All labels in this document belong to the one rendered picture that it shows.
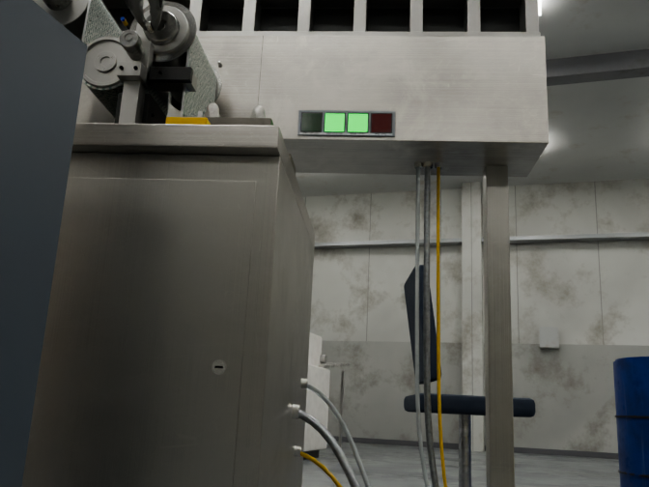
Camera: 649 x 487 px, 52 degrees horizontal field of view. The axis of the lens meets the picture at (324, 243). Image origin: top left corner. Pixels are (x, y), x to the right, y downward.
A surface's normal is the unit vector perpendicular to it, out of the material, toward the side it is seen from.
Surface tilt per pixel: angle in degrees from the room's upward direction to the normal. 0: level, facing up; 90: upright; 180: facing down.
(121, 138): 90
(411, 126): 90
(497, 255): 90
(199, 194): 90
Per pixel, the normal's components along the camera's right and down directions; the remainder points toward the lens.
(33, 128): 0.95, -0.03
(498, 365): -0.07, -0.25
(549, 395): -0.30, -0.25
